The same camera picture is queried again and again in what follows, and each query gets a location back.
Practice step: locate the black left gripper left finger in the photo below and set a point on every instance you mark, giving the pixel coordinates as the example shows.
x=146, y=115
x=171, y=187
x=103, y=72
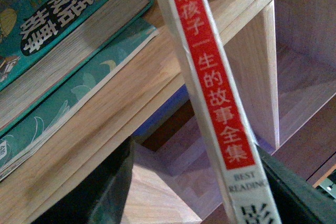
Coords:
x=101, y=196

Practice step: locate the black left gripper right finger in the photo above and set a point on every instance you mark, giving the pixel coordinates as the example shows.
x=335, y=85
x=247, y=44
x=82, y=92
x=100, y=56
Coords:
x=296, y=200

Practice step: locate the white book with red spine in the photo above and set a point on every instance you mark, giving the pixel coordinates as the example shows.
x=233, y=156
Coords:
x=229, y=139

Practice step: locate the right light wood shelf unit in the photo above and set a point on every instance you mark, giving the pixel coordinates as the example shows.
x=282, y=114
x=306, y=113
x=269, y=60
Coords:
x=283, y=53

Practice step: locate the thin teal wave-pattern book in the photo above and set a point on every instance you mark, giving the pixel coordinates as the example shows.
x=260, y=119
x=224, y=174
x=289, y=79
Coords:
x=27, y=136

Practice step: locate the thick teal comic book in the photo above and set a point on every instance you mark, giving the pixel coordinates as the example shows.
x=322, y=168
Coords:
x=30, y=29

